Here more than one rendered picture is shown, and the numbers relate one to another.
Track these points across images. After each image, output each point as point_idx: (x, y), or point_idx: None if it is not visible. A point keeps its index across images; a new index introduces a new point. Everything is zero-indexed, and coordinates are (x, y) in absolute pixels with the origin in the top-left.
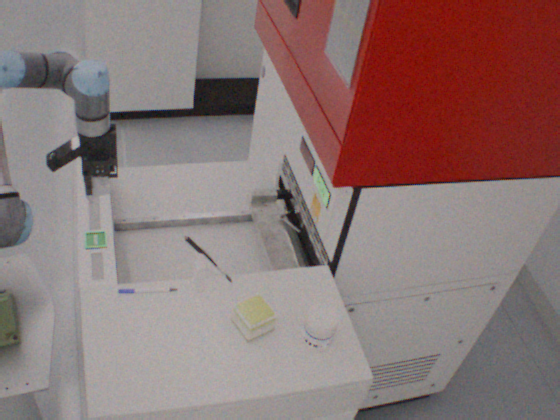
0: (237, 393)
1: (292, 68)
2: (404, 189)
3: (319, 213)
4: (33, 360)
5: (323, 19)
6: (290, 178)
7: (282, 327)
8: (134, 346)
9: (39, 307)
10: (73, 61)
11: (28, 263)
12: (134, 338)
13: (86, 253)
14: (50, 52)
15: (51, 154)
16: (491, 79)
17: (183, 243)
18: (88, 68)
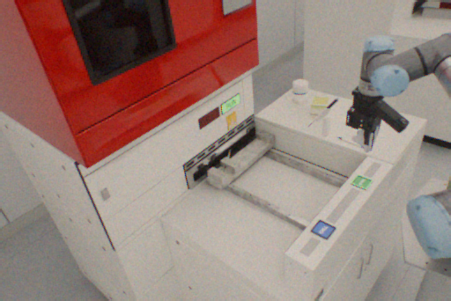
0: (351, 101)
1: (190, 81)
2: None
3: (235, 115)
4: (434, 192)
5: (210, 3)
6: (201, 157)
7: (306, 108)
8: (382, 129)
9: None
10: (384, 56)
11: (407, 251)
12: (380, 132)
13: (374, 179)
14: (397, 68)
15: (403, 119)
16: None
17: (284, 199)
18: (383, 38)
